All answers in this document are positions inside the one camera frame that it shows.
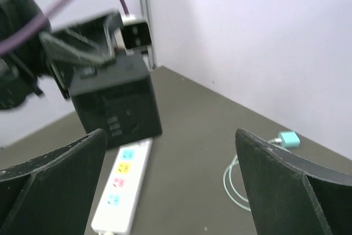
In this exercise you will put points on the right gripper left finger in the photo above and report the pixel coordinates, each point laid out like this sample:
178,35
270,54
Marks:
53,193

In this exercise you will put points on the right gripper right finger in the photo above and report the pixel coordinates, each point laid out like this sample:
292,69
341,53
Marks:
288,194

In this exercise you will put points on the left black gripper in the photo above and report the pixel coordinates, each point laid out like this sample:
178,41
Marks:
87,42

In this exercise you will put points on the white power strip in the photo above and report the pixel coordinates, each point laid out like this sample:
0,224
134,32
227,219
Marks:
116,209

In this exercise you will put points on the black cube adapter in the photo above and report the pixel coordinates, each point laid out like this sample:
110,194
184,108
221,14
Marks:
119,99

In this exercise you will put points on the teal charger block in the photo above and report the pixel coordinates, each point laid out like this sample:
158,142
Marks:
288,139

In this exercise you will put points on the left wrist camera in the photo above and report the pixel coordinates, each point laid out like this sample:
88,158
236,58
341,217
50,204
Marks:
133,34

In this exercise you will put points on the left aluminium frame post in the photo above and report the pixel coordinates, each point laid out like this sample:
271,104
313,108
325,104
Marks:
147,14

